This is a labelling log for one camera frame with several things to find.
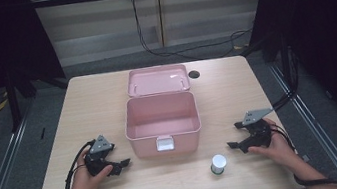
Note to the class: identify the black metal stand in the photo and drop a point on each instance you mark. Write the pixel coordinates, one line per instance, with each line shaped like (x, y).
(286, 63)
(13, 104)

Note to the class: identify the grey tape piece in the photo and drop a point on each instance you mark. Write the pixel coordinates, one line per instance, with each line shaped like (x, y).
(305, 158)

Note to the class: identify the pink storage box with lid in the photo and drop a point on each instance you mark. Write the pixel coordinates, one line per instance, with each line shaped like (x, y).
(159, 116)

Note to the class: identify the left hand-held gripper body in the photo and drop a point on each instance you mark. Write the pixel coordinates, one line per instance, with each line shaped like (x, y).
(99, 146)

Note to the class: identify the yellow floor tape strip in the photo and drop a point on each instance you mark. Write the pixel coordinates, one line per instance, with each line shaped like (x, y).
(1, 105)

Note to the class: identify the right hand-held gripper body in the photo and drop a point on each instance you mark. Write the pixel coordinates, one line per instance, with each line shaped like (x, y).
(259, 133)

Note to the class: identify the person's left hand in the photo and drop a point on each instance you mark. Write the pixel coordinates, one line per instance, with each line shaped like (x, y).
(83, 183)

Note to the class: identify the small white cylindrical bottle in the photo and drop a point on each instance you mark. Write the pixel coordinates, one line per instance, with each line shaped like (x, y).
(218, 163)

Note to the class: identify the black floor tape strip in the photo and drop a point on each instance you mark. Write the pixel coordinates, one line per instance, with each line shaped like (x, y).
(43, 133)

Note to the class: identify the person's right hand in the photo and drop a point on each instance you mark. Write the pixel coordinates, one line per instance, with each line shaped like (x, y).
(279, 150)

